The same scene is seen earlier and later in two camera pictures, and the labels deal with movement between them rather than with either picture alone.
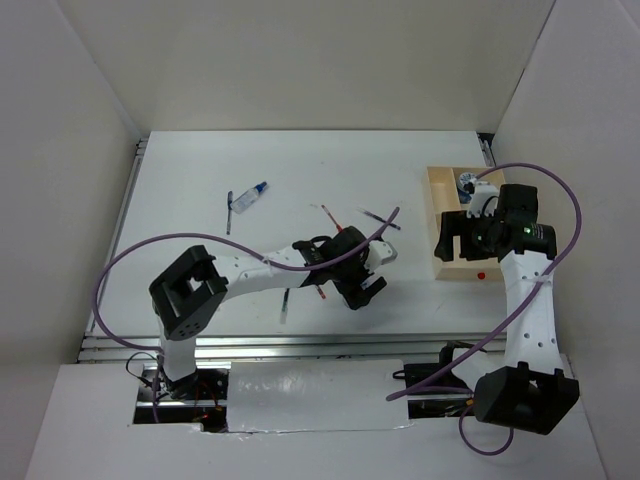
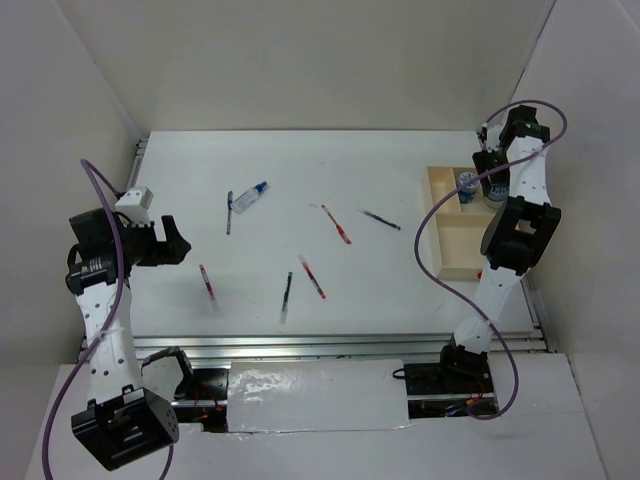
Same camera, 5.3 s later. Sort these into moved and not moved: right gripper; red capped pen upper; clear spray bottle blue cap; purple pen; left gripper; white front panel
Moved: left gripper; right gripper
Not moved: red capped pen upper; purple pen; clear spray bottle blue cap; white front panel
